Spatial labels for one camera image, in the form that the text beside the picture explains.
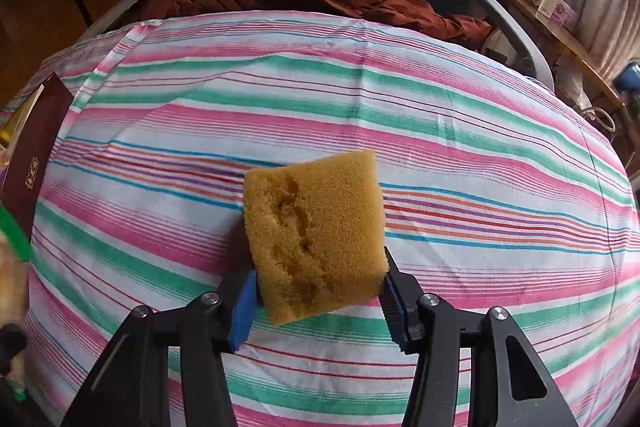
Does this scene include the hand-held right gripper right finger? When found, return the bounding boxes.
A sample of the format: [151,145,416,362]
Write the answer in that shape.
[380,247,581,427]

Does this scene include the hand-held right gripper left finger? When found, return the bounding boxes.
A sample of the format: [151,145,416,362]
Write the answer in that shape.
[60,269,259,427]

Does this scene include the green yellow packet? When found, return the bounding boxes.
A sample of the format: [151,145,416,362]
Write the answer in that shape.
[0,202,32,323]

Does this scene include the yellow sponge block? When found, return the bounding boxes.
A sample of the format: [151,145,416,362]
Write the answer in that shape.
[243,150,391,327]

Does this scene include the maroon box with gold lining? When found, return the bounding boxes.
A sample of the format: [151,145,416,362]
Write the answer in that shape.
[0,72,76,238]

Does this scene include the wooden side desk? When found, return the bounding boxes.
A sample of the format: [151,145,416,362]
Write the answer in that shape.
[490,0,640,148]

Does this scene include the blue round item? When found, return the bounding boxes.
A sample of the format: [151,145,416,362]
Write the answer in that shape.
[614,62,640,94]

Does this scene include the pink box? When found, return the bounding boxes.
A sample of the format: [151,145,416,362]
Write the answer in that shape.
[550,0,579,30]

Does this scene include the patterned curtain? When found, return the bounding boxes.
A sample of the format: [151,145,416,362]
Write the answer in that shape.
[575,0,640,78]

